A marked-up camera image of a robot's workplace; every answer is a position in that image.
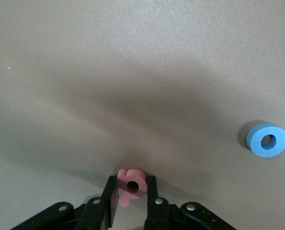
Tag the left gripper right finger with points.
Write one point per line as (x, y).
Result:
(161, 215)

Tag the blue letter o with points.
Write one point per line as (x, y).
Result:
(254, 141)

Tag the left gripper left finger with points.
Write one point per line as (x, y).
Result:
(89, 215)

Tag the pink letter p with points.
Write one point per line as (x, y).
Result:
(132, 176)

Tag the brown table cover sheet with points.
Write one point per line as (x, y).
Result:
(108, 48)

